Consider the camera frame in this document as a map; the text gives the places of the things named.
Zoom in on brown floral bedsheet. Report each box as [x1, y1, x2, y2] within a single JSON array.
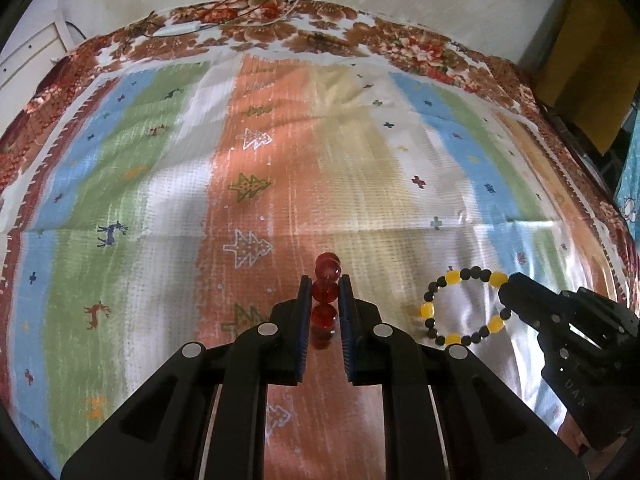
[[1, 0, 639, 294]]

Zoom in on colourful striped blanket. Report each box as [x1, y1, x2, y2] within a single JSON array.
[[1, 51, 638, 474]]

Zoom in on dark red bead bracelet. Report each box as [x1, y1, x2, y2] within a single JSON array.
[[309, 251, 343, 351]]

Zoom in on white wooden headboard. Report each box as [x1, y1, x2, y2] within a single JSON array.
[[0, 18, 75, 132]]

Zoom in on yellow wooden furniture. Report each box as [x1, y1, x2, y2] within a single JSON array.
[[534, 0, 639, 154]]

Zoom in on teal pillow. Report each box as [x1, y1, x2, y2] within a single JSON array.
[[615, 115, 640, 249]]

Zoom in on black cable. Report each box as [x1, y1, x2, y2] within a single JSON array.
[[64, 0, 302, 42]]

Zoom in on yellow and black bead bracelet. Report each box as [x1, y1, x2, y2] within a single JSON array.
[[418, 264, 514, 347]]

